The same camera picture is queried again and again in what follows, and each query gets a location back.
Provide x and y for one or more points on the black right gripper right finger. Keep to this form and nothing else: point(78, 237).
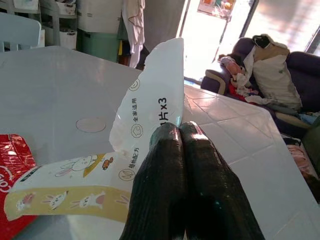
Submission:
point(212, 195)

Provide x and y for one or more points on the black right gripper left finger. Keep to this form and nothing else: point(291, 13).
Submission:
point(157, 180)

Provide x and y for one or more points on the white rabbit print wrapper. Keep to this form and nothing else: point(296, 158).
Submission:
point(160, 87)

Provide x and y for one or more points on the green storage bin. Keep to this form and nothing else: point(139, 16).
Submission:
point(97, 45)

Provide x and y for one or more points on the white storage bin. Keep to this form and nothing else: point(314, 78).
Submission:
point(97, 15)

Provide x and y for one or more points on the pink cloth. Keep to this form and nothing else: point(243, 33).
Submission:
point(298, 160)

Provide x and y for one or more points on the pile of mixed clothes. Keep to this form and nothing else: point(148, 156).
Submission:
point(237, 80)

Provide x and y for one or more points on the large grey folding table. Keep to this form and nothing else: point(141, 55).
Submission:
point(62, 87)

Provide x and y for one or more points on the white stained pillow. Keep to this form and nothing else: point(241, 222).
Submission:
point(275, 77)

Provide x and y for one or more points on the red foil snack wrapper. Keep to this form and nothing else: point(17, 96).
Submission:
point(15, 160)

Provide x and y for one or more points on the white hanging cloth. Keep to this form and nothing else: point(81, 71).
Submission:
point(135, 30)

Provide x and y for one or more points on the dark purple sofa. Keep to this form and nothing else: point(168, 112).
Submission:
point(307, 72)

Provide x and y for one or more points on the grey storage shelf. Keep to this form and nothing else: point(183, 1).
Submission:
point(57, 22)

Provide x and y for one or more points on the light blue child chair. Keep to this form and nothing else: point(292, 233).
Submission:
point(17, 30)

